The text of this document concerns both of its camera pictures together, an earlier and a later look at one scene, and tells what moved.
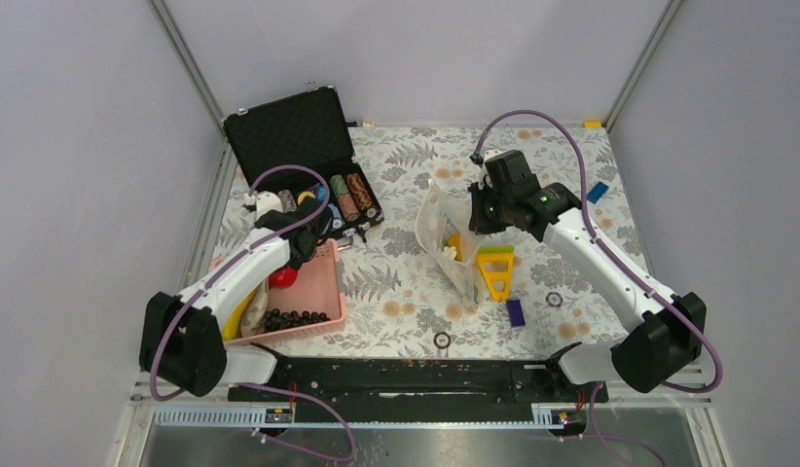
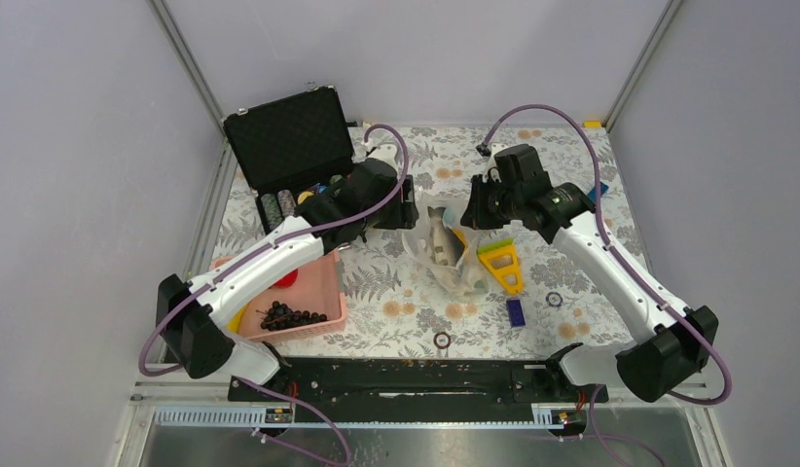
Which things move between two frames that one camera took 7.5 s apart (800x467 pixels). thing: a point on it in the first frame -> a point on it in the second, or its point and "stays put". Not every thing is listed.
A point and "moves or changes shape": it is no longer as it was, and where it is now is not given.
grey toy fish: [253, 314] -> [446, 244]
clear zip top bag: [445, 232] moves or changes shape
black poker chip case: [306, 128] stays put
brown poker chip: [439, 345] stays put
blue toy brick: [597, 192] stays put
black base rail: [418, 380] stays put
